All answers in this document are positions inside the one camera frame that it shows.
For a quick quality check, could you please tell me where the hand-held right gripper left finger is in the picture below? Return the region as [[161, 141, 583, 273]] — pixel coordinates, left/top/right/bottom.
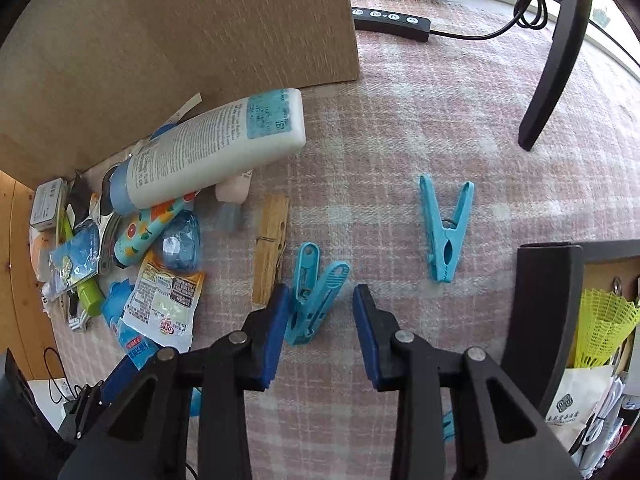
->
[[57, 284, 292, 480]]

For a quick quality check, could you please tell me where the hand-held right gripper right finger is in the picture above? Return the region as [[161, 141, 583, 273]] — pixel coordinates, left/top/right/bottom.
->
[[352, 284, 584, 480]]

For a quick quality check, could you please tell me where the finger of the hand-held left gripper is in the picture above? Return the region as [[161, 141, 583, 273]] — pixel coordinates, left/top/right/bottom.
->
[[57, 346, 163, 442]]

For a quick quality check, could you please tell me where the blue clothespin with hook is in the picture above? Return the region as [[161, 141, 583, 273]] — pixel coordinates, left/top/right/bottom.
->
[[284, 242, 351, 347]]

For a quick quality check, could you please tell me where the black storage container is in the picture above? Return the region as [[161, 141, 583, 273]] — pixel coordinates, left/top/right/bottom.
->
[[500, 242, 640, 480]]

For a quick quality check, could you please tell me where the white paper sachet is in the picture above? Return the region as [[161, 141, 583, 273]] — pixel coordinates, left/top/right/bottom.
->
[[542, 365, 617, 450]]

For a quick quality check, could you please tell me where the yellow shuttlecock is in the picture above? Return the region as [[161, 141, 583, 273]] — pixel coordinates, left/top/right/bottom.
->
[[572, 288, 640, 369]]

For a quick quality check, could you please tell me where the white orange snack sachet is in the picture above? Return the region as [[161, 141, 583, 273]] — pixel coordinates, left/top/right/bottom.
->
[[122, 252, 206, 354]]

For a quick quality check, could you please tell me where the wooden clothespin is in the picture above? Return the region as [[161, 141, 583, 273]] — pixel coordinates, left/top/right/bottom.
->
[[252, 194, 290, 306]]

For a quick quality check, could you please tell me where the blue badge packet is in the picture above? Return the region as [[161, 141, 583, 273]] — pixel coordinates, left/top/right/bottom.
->
[[48, 222, 101, 297]]

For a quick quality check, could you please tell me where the clear blue plastic piece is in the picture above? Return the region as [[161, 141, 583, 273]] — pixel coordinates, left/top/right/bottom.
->
[[159, 209, 202, 274]]

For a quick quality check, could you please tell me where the small pale bottle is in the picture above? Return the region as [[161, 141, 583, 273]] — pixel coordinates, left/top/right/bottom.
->
[[214, 169, 254, 234]]

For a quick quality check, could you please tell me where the fruit print teal tube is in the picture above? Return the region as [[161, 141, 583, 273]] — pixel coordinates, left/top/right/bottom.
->
[[113, 197, 192, 269]]

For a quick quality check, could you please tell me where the pine plank panel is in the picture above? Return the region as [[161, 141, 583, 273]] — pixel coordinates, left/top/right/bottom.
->
[[0, 169, 67, 382]]

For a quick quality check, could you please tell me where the metal bottle opener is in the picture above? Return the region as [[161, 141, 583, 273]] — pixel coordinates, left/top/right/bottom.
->
[[96, 169, 124, 277]]

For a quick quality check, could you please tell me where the small metal tin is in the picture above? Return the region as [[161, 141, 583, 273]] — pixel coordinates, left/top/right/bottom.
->
[[29, 177, 69, 232]]

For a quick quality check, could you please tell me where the white lotion tube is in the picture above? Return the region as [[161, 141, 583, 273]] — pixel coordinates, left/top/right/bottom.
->
[[107, 88, 307, 211]]

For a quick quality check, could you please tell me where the upright wooden board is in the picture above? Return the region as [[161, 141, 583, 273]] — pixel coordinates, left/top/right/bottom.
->
[[0, 0, 361, 192]]

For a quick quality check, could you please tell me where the black inline remote control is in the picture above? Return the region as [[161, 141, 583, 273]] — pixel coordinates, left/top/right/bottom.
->
[[351, 5, 431, 43]]

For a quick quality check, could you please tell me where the black tripod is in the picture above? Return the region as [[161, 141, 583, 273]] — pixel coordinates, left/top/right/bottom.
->
[[425, 0, 597, 152]]

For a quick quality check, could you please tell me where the thin black cable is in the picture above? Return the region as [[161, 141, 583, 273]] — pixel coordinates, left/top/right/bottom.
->
[[43, 347, 77, 404]]

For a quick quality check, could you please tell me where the black power cable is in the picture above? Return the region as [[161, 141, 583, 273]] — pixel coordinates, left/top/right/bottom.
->
[[429, 0, 557, 42]]

